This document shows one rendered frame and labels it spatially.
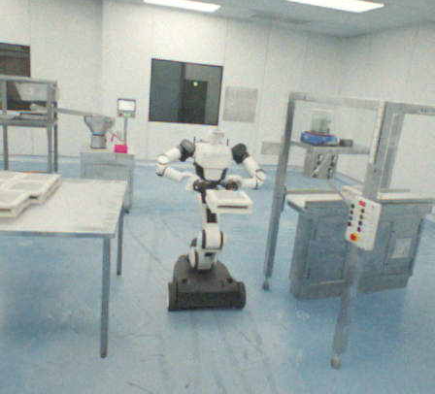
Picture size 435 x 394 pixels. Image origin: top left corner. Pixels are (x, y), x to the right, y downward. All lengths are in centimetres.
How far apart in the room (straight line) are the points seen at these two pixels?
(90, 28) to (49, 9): 70
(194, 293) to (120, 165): 226
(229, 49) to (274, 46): 92
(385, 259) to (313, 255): 78
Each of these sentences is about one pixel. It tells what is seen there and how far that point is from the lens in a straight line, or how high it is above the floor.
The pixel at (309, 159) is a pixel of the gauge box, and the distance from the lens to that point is 286.
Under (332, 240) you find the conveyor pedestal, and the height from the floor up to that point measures 54.
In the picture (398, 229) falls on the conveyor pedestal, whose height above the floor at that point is 59.
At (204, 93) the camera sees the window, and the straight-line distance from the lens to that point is 765.
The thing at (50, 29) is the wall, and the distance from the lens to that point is 752.
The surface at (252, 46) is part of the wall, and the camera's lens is 793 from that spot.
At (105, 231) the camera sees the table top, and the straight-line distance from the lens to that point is 222.
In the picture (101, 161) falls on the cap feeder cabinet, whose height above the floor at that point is 65.
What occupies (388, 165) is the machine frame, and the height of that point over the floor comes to 111.
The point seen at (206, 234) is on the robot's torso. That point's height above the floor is 61.
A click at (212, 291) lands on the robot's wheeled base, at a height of 18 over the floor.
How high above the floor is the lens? 167
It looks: 14 degrees down
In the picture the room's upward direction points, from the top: 6 degrees clockwise
